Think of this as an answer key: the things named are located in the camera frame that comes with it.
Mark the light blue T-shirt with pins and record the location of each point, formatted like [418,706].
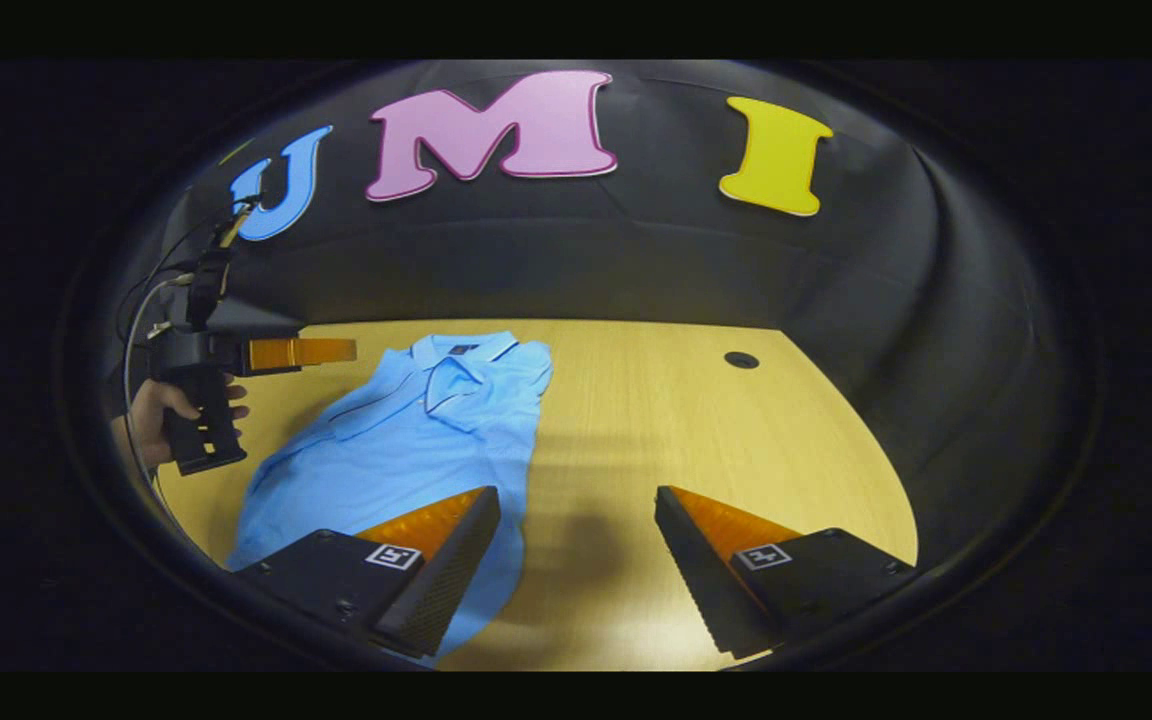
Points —
[416,440]

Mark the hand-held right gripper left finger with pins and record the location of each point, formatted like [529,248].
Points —
[446,580]

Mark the round black table grommet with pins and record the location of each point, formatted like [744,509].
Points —
[741,360]

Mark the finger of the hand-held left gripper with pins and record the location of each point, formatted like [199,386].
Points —
[301,353]

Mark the black backdrop cloth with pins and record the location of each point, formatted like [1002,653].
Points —
[656,260]

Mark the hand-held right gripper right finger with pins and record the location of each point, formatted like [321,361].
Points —
[701,580]

